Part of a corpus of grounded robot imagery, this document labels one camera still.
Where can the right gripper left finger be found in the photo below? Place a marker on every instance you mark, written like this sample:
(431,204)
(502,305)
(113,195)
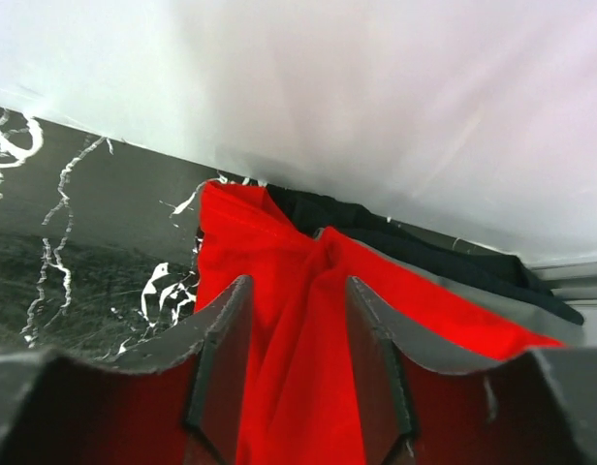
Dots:
(174,399)

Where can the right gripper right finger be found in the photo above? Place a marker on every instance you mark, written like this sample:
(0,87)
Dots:
(425,400)

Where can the red t shirt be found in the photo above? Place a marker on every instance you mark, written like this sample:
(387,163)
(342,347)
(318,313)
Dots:
(299,404)

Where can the grey folded t shirt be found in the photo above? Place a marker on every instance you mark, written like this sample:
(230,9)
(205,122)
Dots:
(473,300)

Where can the black folded t shirt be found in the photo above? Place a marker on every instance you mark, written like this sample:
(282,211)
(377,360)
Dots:
(496,273)

